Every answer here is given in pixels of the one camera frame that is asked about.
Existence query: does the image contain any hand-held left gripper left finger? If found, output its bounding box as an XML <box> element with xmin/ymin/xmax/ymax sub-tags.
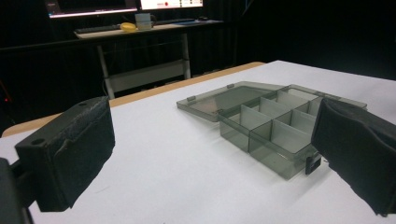
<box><xmin>14</xmin><ymin>95</ymin><xmax>116</xmax><ymax>213</ymax></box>

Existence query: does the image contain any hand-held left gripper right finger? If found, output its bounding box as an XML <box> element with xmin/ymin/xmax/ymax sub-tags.
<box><xmin>310</xmin><ymin>98</ymin><xmax>396</xmax><ymax>217</ymax></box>

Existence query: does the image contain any grey transparent compartment box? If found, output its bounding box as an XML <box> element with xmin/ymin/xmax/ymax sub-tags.
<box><xmin>176</xmin><ymin>80</ymin><xmax>368</xmax><ymax>181</ymax></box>

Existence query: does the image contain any white desk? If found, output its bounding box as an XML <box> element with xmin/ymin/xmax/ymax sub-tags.
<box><xmin>73</xmin><ymin>20</ymin><xmax>225</xmax><ymax>100</ymax></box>

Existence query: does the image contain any black keyboard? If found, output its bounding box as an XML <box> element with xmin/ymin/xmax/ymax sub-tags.
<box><xmin>74</xmin><ymin>23</ymin><xmax>121</xmax><ymax>35</ymax></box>

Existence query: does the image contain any yellow round object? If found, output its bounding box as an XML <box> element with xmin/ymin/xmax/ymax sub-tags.
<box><xmin>120</xmin><ymin>21</ymin><xmax>137</xmax><ymax>34</ymax></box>

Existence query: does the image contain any wide computer monitor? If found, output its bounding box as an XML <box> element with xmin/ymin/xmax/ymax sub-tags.
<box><xmin>43</xmin><ymin>0</ymin><xmax>139</xmax><ymax>20</ymax></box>

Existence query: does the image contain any white mug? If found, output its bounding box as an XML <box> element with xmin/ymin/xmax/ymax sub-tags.
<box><xmin>134</xmin><ymin>12</ymin><xmax>156</xmax><ymax>32</ymax></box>

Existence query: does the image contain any bright screen computer monitor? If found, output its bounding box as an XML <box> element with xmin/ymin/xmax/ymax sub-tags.
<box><xmin>138</xmin><ymin>0</ymin><xmax>205</xmax><ymax>11</ymax></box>

